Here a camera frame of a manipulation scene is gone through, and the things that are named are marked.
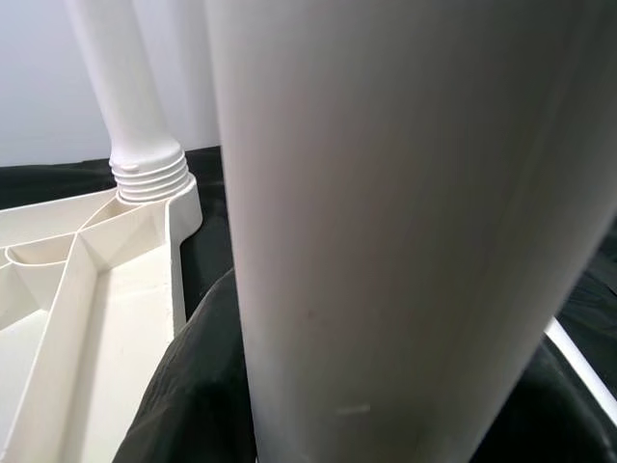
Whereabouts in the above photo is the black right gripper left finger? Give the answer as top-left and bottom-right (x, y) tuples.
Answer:
(124, 269), (256, 463)

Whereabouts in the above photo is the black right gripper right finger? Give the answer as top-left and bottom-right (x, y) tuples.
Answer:
(500, 337), (617, 463)

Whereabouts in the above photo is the white plastic table top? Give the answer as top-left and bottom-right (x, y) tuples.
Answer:
(0, 177), (203, 463)

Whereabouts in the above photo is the black table cloth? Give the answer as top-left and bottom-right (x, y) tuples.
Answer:
(0, 144), (617, 463)

